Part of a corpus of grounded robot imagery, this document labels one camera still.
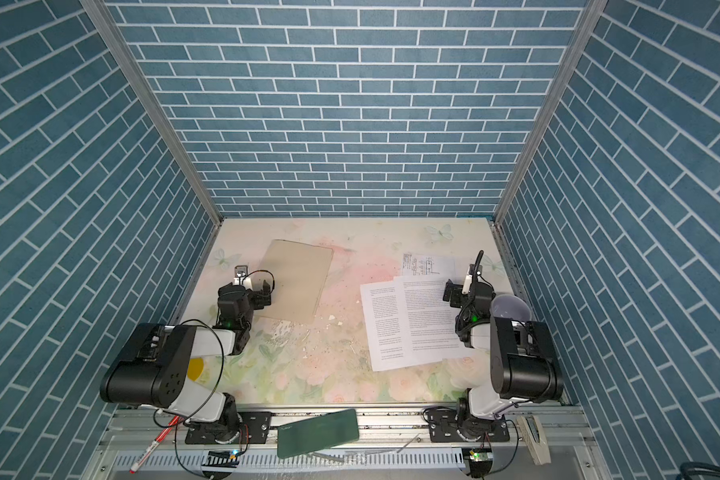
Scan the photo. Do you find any beige paper folder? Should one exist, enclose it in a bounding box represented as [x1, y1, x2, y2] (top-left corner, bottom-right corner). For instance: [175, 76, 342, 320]
[260, 239, 333, 325]

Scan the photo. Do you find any printed text sheet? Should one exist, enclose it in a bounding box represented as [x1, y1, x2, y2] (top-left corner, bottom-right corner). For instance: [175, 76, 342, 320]
[395, 275, 472, 364]
[360, 281, 418, 372]

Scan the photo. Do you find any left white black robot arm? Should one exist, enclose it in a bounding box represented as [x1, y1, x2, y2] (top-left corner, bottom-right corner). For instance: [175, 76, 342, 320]
[99, 279, 275, 430]

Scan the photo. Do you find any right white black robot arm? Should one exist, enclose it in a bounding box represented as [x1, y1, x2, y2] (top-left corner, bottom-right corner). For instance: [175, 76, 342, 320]
[443, 281, 563, 424]

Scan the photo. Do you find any yellow pencil cup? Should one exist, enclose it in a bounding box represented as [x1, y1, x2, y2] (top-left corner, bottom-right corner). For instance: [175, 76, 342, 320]
[187, 358, 205, 381]

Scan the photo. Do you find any technical drawing sheet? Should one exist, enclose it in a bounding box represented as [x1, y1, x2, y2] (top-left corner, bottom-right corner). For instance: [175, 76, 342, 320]
[400, 253, 457, 279]

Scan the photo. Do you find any green phone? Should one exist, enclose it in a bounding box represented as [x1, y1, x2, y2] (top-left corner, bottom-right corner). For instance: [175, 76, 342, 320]
[277, 409, 360, 459]

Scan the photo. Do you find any red white marker pen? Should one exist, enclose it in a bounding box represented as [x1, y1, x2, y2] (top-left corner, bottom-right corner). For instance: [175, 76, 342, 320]
[129, 416, 182, 474]

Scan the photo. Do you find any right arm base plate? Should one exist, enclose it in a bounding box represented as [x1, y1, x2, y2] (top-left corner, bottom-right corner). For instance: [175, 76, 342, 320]
[421, 407, 510, 443]

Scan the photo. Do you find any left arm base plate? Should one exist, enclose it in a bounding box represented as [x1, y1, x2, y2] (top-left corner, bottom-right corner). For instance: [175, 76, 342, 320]
[185, 411, 273, 446]

